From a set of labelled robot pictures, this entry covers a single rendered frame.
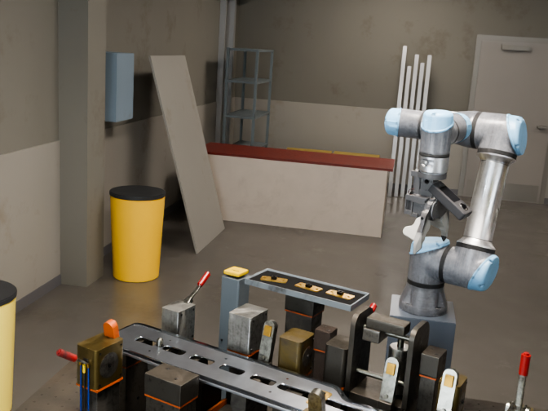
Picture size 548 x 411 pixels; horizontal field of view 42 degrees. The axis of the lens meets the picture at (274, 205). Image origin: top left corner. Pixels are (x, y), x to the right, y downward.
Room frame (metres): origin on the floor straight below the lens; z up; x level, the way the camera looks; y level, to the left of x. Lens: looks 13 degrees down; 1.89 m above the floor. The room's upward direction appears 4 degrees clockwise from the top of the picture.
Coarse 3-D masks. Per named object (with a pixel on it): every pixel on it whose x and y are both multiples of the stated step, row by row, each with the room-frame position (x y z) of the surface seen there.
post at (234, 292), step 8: (224, 280) 2.21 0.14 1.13; (232, 280) 2.20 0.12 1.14; (240, 280) 2.19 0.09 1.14; (224, 288) 2.21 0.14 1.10; (232, 288) 2.20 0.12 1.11; (240, 288) 2.19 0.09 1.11; (248, 288) 2.24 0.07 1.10; (224, 296) 2.21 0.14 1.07; (232, 296) 2.20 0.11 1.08; (240, 296) 2.20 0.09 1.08; (248, 296) 2.24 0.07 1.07; (224, 304) 2.21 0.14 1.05; (232, 304) 2.20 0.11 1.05; (240, 304) 2.20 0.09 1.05; (224, 312) 2.21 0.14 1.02; (224, 320) 2.21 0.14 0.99; (224, 328) 2.21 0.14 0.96; (224, 336) 2.21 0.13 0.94; (224, 344) 2.21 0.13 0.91; (224, 368) 2.20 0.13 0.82; (224, 392) 2.20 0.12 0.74
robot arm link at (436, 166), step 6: (420, 156) 1.77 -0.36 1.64; (420, 162) 1.77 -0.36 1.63; (426, 162) 1.74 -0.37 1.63; (432, 162) 1.74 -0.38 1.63; (438, 162) 1.74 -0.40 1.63; (444, 162) 1.75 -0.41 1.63; (420, 168) 1.77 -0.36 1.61; (426, 168) 1.75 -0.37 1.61; (432, 168) 1.74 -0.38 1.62; (438, 168) 1.74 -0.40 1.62; (444, 168) 1.75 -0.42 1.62; (432, 174) 1.75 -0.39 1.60; (438, 174) 1.75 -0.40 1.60
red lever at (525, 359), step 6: (522, 354) 1.59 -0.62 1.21; (528, 354) 1.59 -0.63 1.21; (522, 360) 1.59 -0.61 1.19; (528, 360) 1.58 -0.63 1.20; (522, 366) 1.58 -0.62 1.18; (528, 366) 1.58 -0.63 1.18; (522, 372) 1.58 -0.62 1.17; (522, 378) 1.58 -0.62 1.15; (522, 384) 1.58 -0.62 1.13; (522, 390) 1.58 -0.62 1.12; (516, 396) 1.59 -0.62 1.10; (522, 396) 1.58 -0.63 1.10; (516, 402) 1.59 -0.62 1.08; (522, 402) 1.58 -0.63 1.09; (516, 408) 1.58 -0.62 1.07
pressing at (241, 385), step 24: (120, 336) 2.01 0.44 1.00; (144, 336) 2.02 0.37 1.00; (168, 336) 2.03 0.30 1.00; (144, 360) 1.87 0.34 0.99; (168, 360) 1.86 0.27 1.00; (192, 360) 1.87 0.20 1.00; (216, 360) 1.88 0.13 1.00; (240, 360) 1.89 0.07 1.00; (216, 384) 1.75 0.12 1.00; (240, 384) 1.75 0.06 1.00; (264, 384) 1.76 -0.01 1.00; (288, 384) 1.77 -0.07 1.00; (312, 384) 1.78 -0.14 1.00; (288, 408) 1.65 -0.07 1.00; (336, 408) 1.66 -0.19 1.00; (360, 408) 1.66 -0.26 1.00
